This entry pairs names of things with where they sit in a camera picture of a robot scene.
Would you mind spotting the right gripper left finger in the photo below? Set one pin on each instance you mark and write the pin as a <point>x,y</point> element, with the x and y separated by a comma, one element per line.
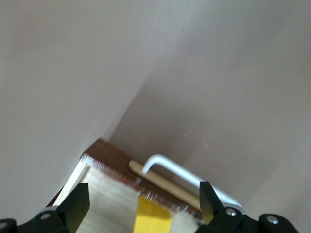
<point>75,206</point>

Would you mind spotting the light wooden drawer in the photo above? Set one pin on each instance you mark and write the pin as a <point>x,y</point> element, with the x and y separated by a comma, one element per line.
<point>109,189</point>

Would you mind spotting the brown table cover sheet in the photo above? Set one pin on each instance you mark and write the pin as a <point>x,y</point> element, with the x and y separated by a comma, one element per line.
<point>73,60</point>

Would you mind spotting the yellow block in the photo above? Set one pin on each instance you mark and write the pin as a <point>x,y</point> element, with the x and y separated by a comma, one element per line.
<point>150,216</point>

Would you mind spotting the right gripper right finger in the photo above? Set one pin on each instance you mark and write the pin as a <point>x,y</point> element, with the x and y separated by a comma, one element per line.
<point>209,206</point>

